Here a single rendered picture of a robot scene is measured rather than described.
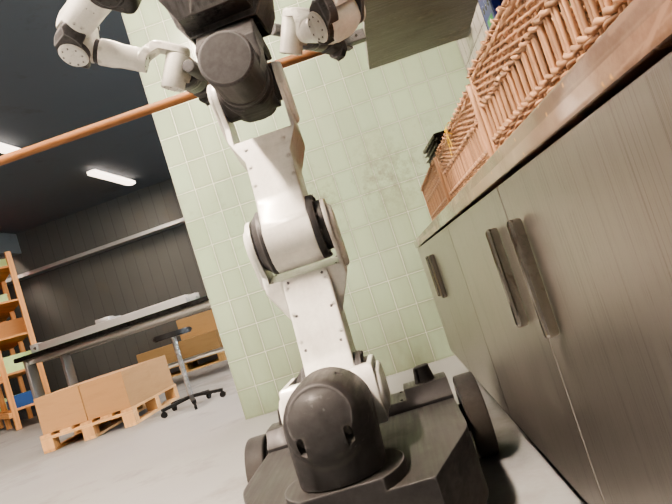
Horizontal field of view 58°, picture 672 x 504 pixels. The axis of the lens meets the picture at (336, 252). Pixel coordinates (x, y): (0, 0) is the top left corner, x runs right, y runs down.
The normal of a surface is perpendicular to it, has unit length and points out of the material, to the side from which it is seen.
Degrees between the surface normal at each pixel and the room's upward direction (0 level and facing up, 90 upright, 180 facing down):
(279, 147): 74
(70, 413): 90
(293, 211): 60
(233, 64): 89
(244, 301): 90
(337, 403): 65
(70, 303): 90
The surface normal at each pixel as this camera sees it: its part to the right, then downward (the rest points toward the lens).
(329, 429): -0.06, -0.25
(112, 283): -0.14, -0.02
